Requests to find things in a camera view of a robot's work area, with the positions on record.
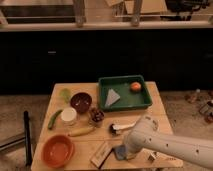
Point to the dark red bowl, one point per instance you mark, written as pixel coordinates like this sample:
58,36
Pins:
81,102

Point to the blue sponge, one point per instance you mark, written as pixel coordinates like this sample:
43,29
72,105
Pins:
120,152

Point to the metal fork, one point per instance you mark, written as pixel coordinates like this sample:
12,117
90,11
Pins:
152,157

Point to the wooden block eraser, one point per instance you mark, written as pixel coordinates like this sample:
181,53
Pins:
101,154

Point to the black stand leg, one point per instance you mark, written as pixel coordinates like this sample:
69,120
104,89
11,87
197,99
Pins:
28,148

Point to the white lidded jar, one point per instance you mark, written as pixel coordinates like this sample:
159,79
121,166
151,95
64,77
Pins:
69,115

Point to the orange plastic bowl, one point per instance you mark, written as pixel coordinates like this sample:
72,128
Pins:
57,151

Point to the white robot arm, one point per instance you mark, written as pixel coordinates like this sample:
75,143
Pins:
144,134

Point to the white handled dish brush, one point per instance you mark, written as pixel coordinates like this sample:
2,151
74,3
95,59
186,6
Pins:
117,129

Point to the grey folded cloth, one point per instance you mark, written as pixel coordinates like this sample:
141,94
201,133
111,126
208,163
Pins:
112,97

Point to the light green lime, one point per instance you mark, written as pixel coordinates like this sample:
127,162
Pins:
65,94

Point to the orange fruit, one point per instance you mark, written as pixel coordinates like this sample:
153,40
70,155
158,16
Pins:
135,87

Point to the yellow banana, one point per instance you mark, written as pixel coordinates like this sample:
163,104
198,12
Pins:
81,131

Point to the green plastic tray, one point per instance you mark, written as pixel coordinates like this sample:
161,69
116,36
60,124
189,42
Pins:
129,100

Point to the green cucumber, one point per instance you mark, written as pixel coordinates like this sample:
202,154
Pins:
52,119

